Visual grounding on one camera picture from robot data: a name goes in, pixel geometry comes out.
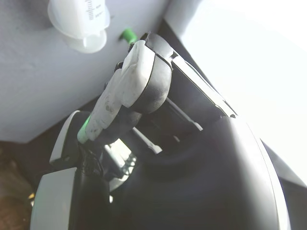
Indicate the large translucent plastic syringe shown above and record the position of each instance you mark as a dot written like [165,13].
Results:
[76,21]

